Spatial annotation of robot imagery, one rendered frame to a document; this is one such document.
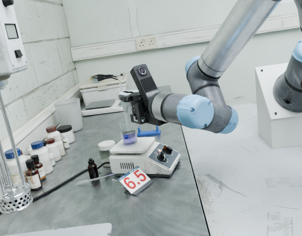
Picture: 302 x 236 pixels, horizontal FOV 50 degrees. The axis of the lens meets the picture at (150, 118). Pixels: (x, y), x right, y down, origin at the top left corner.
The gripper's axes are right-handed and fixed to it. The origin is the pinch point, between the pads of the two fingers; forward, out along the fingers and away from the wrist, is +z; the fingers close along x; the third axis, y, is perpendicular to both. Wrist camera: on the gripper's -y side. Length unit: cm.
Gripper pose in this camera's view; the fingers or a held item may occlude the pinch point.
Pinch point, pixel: (122, 92)
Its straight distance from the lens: 100.3
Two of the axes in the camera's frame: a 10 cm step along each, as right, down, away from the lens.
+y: 1.5, 9.5, 2.7
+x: 8.0, -2.7, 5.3
